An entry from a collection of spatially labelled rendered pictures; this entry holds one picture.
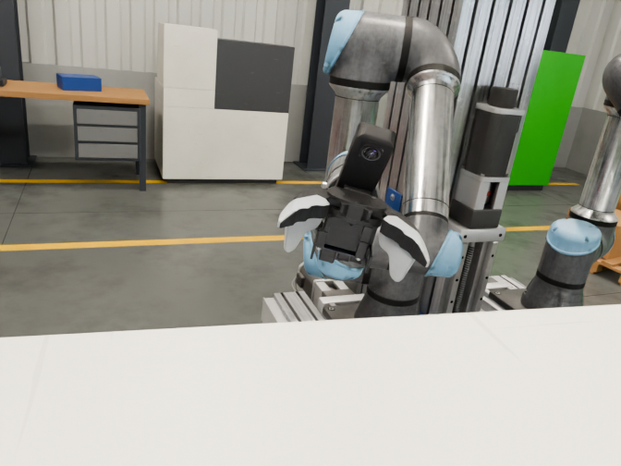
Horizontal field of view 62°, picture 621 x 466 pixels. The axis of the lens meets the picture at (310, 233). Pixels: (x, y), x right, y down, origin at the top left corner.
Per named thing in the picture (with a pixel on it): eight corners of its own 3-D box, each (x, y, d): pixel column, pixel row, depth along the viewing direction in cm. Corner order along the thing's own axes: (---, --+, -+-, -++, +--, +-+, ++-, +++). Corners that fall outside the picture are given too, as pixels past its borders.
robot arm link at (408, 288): (424, 304, 108) (437, 245, 103) (359, 295, 108) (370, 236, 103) (418, 279, 119) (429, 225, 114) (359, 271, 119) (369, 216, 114)
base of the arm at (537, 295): (508, 296, 139) (517, 263, 136) (550, 291, 145) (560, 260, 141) (550, 325, 126) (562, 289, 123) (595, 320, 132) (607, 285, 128)
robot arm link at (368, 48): (367, 295, 108) (416, 14, 88) (296, 285, 109) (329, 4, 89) (366, 271, 119) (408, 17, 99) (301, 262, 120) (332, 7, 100)
